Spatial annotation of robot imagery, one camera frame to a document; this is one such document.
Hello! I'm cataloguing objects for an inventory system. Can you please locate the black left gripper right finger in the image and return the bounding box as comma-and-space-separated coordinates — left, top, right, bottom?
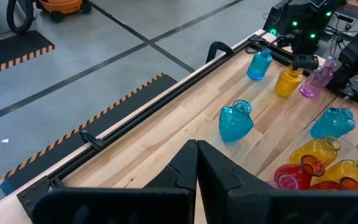
197, 139, 358, 224

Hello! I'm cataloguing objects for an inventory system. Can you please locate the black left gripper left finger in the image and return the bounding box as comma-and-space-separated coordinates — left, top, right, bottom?
32, 139, 198, 224

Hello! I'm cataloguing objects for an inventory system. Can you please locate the tall yellow ribbed glass vase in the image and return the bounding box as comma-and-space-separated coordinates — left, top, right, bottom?
314, 159, 358, 190

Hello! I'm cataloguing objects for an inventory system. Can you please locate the orange shop vacuum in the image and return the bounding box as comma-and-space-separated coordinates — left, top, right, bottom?
37, 0, 93, 23

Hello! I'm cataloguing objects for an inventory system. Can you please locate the purple dimpled flared glass vase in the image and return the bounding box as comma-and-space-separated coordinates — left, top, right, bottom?
267, 173, 300, 190

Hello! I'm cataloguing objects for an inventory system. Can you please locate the small yellow checkered glass vase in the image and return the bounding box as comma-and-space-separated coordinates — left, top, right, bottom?
289, 136, 342, 168

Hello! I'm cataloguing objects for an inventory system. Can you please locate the black aluminium table frame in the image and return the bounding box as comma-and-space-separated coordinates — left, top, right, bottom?
16, 32, 358, 218

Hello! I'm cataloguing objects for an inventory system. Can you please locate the black computer with green light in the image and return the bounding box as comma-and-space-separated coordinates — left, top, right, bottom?
262, 6, 291, 37

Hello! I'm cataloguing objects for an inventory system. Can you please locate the black mat with orange stripes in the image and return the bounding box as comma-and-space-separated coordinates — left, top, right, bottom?
0, 30, 55, 80
0, 73, 178, 196

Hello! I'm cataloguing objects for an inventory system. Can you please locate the red flared cone glass vase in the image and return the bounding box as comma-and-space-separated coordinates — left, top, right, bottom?
309, 176, 358, 190

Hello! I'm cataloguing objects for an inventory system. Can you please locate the yellow honeycomb glass vase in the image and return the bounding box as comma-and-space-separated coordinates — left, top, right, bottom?
273, 64, 304, 99

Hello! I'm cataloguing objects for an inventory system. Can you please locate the wide purple ribbed glass jar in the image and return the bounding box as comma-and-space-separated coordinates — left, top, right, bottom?
299, 58, 337, 99

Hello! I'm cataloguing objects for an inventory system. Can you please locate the blue square patterned glass vase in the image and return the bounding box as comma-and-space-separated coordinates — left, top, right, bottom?
218, 99, 255, 143

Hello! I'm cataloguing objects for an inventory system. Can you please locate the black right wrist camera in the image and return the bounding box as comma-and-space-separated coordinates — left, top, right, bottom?
292, 54, 319, 71

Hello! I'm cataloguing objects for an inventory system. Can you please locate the large blue embossed glass vase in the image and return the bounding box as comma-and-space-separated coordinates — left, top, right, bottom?
310, 107, 356, 139

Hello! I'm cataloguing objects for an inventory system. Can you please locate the red ribbed cylinder glass vase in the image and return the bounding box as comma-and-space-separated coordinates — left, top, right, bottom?
273, 154, 325, 190

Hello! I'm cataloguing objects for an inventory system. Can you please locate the black vacuum hose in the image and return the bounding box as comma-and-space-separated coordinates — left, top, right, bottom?
6, 0, 34, 35

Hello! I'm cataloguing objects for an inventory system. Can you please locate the black table handle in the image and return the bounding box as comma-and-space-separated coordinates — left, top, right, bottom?
205, 41, 234, 65
79, 129, 105, 151

